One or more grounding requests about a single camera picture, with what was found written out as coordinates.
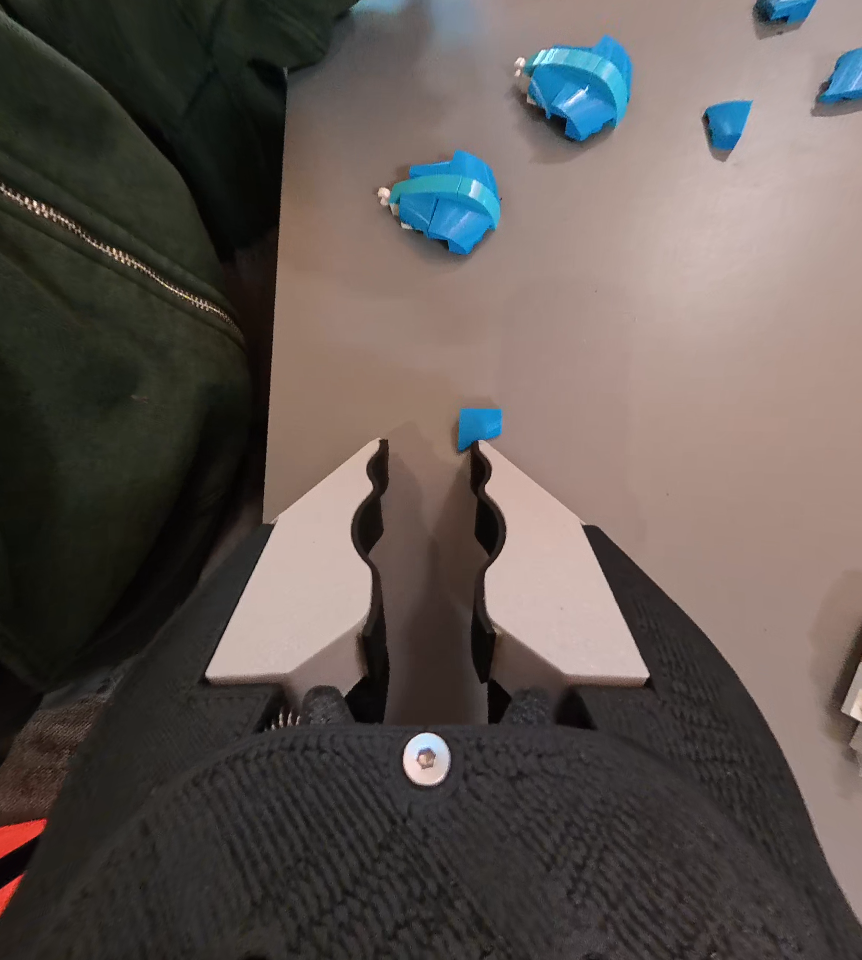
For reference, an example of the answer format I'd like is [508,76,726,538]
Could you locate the orange object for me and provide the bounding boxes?
[0,817,50,957]

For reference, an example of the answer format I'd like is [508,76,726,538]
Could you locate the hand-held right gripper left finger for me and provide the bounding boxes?
[204,437,391,726]

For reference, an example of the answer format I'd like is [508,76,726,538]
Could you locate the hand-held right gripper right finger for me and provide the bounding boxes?
[470,439,652,726]

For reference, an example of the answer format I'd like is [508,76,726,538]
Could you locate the person's grey trousers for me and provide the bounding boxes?
[0,671,128,834]

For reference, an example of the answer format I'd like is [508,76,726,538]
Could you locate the wide blue lego slope piece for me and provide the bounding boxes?
[817,40,862,105]

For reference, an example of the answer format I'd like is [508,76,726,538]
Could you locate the blue lego dome assembly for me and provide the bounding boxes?
[377,150,503,257]
[513,33,635,143]

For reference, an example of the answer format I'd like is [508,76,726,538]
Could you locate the dark green zip jacket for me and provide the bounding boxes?
[0,0,255,691]

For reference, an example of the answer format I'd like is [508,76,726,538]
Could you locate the small blue lego wedge piece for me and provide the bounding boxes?
[457,407,504,453]

